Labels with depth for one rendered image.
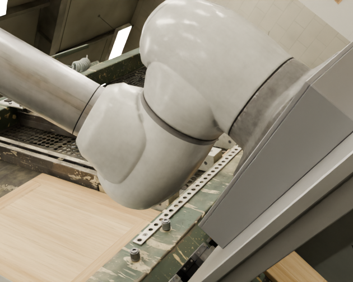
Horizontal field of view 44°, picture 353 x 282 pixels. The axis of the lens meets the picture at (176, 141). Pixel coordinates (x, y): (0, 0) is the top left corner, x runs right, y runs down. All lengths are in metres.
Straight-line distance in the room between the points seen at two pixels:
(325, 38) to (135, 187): 5.95
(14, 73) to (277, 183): 0.46
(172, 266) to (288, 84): 0.67
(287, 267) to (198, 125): 1.13
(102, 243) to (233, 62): 0.79
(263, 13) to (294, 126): 6.38
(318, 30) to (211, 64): 5.98
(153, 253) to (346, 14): 4.06
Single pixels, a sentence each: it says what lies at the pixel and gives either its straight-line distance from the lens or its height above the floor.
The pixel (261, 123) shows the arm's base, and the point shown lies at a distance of 0.60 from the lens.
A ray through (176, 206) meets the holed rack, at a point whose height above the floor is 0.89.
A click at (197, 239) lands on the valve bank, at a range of 1.22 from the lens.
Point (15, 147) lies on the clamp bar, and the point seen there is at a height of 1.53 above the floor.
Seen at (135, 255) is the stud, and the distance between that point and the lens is 1.12.
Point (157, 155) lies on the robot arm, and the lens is 0.70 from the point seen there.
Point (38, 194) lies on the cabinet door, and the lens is 1.56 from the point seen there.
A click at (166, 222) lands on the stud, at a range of 1.20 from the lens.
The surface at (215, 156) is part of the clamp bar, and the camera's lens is 1.53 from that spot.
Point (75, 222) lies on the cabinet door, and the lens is 1.37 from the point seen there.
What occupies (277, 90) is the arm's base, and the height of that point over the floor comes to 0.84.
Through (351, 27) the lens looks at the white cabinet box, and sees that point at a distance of 4.92.
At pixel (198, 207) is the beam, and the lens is 1.30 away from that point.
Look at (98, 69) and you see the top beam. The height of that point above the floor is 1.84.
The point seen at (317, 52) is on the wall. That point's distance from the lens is 6.68.
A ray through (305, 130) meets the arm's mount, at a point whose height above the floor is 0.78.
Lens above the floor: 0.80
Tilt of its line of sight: 10 degrees up
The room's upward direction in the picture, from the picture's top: 47 degrees counter-clockwise
